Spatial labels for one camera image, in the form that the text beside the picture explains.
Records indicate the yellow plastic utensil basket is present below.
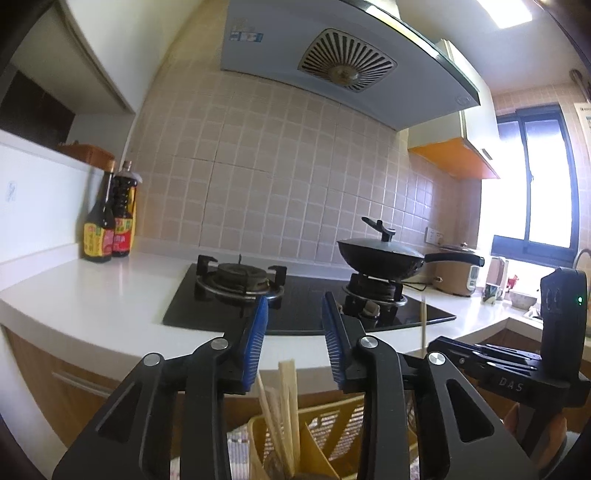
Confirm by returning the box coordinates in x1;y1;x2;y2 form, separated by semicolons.
247;395;424;480

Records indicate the ceramic bowl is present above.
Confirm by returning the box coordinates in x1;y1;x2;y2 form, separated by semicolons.
507;291;539;310

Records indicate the black wok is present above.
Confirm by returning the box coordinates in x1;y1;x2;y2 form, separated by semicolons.
337;237;486;282

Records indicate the person's right hand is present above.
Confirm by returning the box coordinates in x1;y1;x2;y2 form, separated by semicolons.
503;404;571;480

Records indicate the white range hood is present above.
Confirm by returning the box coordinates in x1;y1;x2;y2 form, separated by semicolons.
220;0;481;131

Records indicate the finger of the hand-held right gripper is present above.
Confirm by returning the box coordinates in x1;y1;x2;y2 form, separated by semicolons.
427;335;546;366
462;357;544;380

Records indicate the orange bottomed wall cabinet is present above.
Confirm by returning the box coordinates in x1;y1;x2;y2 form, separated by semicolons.
407;39;501;181

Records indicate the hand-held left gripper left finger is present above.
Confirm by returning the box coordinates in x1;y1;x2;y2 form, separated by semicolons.
52;295;270;480

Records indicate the white electric kettle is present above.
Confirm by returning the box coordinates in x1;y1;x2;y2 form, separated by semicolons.
485;256;510;289

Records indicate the wooden kitchen base cabinet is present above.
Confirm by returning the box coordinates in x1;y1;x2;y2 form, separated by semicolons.
0;325;550;462

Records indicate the slim soy sauce bottle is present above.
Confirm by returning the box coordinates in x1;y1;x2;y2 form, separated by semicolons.
82;160;116;264

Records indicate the ceiling light panel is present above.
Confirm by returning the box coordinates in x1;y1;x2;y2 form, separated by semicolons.
477;0;533;29

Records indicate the wide soy sauce bottle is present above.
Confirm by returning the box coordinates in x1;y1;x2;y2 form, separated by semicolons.
111;160;138;258

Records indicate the brown wooden box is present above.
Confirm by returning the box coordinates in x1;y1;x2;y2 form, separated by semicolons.
57;143;116;166

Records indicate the beige rice cooker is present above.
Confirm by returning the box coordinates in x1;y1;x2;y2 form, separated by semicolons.
433;243;481;297

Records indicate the dark framed window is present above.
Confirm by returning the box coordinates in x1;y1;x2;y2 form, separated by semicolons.
491;104;581;269

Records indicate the black gas stove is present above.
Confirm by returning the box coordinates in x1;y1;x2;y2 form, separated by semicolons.
162;253;457;337

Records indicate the white kitchen counter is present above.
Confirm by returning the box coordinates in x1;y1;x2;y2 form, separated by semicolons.
0;251;555;371

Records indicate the black power cable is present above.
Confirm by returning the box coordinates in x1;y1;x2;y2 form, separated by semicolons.
400;276;437;293

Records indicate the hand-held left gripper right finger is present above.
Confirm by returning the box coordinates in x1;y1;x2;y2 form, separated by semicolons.
321;292;539;480

